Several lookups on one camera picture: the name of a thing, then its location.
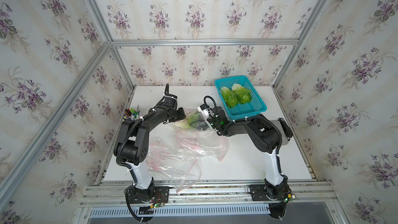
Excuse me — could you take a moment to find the clear zip-top bag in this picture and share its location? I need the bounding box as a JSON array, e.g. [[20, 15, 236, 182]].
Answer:
[[175, 131, 229, 161], [146, 137, 202, 192], [172, 108, 213, 132]]

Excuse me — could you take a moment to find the green chinese cabbage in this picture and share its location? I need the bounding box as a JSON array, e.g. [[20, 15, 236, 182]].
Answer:
[[220, 87, 239, 108]]

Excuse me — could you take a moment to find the bagged cabbage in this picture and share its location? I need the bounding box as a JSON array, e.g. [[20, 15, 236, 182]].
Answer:
[[185, 112, 208, 131], [231, 84, 252, 104]]

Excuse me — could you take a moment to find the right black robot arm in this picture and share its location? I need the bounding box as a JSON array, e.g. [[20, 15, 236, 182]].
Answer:
[[198, 95, 293, 220]]

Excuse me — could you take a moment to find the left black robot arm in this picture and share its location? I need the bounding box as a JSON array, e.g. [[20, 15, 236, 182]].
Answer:
[[113, 84, 186, 224]]

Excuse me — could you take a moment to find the teal plastic basket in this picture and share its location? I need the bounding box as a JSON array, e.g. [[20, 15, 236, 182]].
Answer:
[[215, 76, 267, 120]]

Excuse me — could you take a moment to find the coloured pens bundle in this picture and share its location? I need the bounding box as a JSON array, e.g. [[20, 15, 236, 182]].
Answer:
[[123, 106, 141, 121]]

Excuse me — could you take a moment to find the grey whiteboard eraser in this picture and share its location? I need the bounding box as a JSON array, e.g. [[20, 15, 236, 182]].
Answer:
[[272, 118, 293, 145]]

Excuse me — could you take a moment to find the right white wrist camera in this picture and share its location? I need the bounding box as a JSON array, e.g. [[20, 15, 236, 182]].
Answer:
[[198, 104, 210, 121]]

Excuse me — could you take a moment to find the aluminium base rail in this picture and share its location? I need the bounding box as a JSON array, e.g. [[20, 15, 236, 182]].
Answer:
[[78, 180, 338, 207]]

